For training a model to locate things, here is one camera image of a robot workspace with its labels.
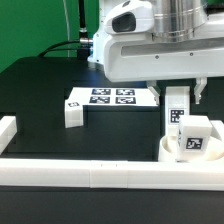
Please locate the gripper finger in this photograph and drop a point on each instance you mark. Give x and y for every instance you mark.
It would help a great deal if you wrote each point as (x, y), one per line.
(155, 90)
(199, 87)

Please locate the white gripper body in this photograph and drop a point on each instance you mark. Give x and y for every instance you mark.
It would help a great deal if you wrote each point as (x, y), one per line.
(136, 57)

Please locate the white round stool seat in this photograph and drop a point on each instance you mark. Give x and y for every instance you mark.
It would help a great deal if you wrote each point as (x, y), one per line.
(168, 151)

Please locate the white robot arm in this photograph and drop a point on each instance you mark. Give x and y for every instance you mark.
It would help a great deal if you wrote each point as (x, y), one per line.
(166, 21)

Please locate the white marker sheet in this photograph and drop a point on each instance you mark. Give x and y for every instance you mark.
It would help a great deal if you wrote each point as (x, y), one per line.
(112, 96)

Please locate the white front barrier wall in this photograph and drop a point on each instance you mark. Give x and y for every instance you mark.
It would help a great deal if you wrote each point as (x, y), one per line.
(111, 174)

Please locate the white left barrier wall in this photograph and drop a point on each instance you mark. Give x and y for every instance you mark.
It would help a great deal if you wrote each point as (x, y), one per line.
(8, 129)

